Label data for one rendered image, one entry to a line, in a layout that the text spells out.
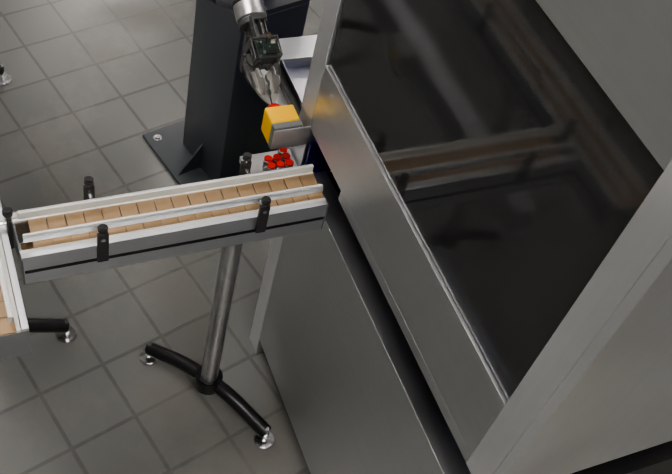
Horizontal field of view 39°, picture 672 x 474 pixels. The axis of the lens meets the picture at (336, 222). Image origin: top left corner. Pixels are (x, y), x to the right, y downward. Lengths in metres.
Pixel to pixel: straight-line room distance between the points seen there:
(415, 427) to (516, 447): 0.39
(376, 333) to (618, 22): 1.03
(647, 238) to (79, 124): 2.64
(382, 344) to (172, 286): 1.22
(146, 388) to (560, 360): 1.70
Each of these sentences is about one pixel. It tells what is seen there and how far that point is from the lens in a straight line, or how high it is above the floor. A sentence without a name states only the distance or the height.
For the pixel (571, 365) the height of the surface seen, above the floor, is 1.43.
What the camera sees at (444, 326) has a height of 1.15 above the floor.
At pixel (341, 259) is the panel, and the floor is 0.87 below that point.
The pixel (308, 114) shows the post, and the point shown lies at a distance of 2.20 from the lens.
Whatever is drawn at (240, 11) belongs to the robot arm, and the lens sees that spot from 2.31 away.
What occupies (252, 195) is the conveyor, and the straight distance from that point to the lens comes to 2.10.
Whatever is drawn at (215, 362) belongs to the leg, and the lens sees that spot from 2.68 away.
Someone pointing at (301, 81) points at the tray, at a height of 0.88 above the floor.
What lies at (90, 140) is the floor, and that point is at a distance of 3.52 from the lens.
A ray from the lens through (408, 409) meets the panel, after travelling 1.99.
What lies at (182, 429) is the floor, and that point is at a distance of 2.85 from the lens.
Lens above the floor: 2.54
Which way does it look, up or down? 49 degrees down
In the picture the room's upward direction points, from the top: 17 degrees clockwise
